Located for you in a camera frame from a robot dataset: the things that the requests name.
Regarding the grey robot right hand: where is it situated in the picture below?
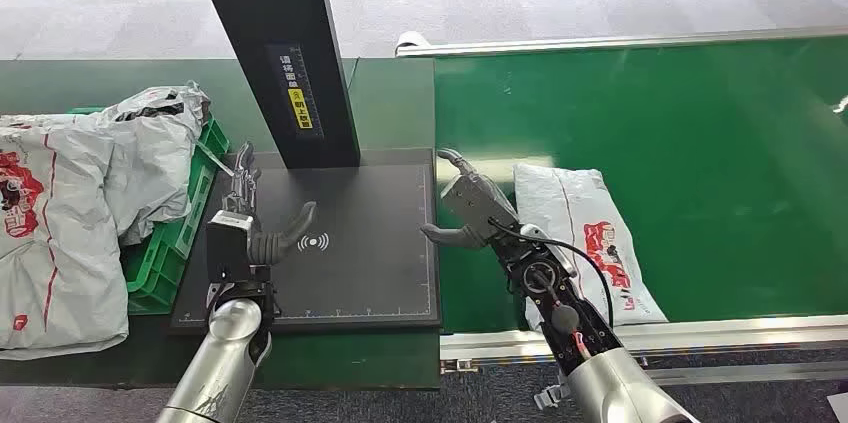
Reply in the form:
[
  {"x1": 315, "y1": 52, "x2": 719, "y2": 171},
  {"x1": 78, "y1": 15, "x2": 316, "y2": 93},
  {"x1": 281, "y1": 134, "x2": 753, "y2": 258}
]
[{"x1": 420, "y1": 148, "x2": 521, "y2": 250}]

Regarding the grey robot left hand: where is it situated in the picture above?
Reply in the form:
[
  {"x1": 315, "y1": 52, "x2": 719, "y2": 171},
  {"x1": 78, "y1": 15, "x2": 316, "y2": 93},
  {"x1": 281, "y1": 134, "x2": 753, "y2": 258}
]
[{"x1": 206, "y1": 141, "x2": 318, "y2": 283}]

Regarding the grey mailer bag red print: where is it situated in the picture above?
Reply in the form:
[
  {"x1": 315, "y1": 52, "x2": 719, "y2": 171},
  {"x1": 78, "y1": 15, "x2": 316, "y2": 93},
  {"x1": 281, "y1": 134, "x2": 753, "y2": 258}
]
[{"x1": 513, "y1": 162, "x2": 669, "y2": 332}]

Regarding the white conveyor roller end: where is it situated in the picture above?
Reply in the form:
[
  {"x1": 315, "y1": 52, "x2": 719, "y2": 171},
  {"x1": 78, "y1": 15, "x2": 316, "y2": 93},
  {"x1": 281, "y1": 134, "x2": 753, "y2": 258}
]
[{"x1": 396, "y1": 30, "x2": 432, "y2": 57}]

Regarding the green conveyor belt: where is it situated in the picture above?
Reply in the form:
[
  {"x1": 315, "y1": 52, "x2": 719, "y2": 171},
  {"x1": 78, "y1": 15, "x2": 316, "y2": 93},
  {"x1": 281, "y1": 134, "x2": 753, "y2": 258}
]
[{"x1": 433, "y1": 35, "x2": 848, "y2": 335}]

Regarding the green plastic crate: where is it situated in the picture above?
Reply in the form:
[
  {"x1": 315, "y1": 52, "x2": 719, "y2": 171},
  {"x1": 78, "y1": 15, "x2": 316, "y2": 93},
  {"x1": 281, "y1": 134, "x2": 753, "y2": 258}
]
[{"x1": 66, "y1": 106, "x2": 231, "y2": 315}]

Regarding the white mailer seal strip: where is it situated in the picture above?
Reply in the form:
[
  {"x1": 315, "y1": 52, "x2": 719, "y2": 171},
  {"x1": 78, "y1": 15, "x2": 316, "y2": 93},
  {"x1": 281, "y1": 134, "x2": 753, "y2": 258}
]
[{"x1": 195, "y1": 140, "x2": 236, "y2": 177}]

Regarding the crumpled grey mailer black print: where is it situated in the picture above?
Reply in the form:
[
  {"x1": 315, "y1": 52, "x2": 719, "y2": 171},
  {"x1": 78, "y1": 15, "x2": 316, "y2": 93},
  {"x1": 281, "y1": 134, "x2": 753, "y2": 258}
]
[{"x1": 99, "y1": 80, "x2": 212, "y2": 248}]

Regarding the yellow warning sticker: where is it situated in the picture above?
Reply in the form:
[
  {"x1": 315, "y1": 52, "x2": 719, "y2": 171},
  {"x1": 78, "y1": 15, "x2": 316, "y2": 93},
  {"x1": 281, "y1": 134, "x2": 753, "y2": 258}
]
[{"x1": 288, "y1": 87, "x2": 314, "y2": 131}]

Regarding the large grey mailer bag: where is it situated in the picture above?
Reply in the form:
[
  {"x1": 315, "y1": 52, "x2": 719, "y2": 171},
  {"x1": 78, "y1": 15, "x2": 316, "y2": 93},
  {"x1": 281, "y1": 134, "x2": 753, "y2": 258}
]
[{"x1": 0, "y1": 113, "x2": 130, "y2": 362}]

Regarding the black printed label panel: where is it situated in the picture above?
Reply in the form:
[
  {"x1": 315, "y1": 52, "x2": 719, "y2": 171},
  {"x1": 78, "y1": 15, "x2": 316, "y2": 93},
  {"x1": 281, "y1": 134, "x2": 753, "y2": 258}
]
[{"x1": 264, "y1": 42, "x2": 326, "y2": 140}]

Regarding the black scanner column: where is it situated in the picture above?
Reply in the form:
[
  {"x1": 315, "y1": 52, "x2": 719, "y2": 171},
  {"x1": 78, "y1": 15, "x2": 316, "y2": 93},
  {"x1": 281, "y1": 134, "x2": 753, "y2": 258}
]
[{"x1": 186, "y1": 0, "x2": 362, "y2": 171}]

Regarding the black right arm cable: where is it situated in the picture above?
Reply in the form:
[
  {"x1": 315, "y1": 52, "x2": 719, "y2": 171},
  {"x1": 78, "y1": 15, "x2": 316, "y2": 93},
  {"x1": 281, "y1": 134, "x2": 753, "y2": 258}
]
[{"x1": 486, "y1": 217, "x2": 614, "y2": 329}]

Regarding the black scanner base plate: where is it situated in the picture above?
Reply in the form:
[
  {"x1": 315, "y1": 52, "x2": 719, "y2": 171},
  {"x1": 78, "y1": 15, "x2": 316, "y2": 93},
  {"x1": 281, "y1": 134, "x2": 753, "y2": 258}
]
[{"x1": 170, "y1": 148, "x2": 442, "y2": 335}]

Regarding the aluminium conveyor side rail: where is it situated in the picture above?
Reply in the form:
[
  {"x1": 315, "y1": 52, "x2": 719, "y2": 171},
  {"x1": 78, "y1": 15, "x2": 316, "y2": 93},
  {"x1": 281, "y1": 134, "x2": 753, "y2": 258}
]
[
  {"x1": 396, "y1": 25, "x2": 848, "y2": 58},
  {"x1": 439, "y1": 313, "x2": 848, "y2": 368}
]

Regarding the grey metal bracket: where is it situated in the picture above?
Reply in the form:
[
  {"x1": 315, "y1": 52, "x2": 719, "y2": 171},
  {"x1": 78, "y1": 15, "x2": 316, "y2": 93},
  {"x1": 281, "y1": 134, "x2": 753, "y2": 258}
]
[{"x1": 533, "y1": 380, "x2": 572, "y2": 411}]

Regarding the aluminium lower frame bar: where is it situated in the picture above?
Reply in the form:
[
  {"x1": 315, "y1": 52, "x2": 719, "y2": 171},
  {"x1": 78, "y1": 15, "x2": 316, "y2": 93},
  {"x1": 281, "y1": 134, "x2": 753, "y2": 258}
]
[{"x1": 645, "y1": 361, "x2": 848, "y2": 387}]

